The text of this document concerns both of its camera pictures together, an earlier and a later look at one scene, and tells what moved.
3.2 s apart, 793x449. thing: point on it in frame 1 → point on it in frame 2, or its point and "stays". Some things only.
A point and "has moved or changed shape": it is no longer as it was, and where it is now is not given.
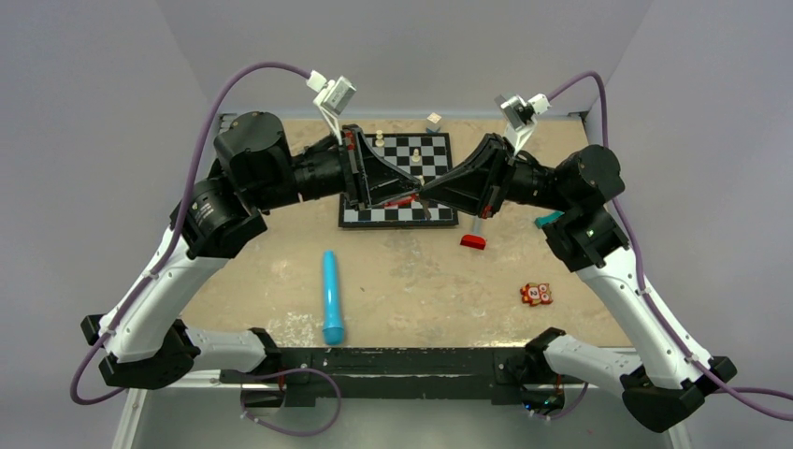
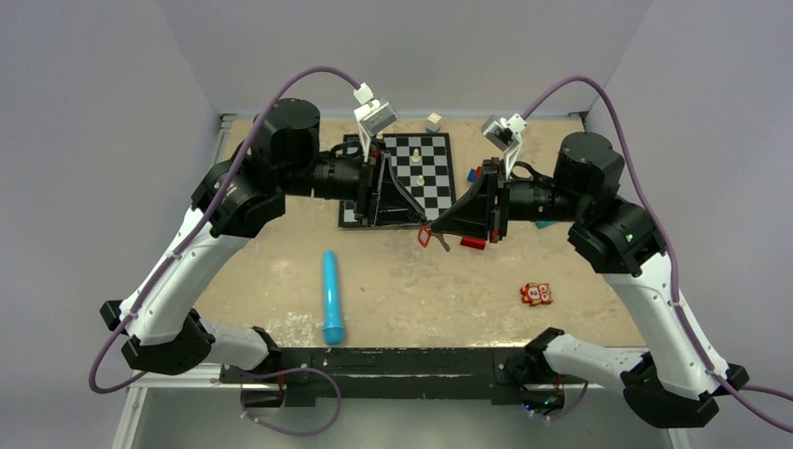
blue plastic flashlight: (333, 334) stays
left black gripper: (368, 180) → (382, 198)
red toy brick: (473, 241) stays
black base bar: (304, 371) stays
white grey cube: (433, 122) stays
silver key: (426, 212) → (439, 236)
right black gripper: (480, 182) → (476, 211)
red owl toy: (536, 294) stays
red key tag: (399, 202) has moved or changed shape
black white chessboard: (421, 155) stays
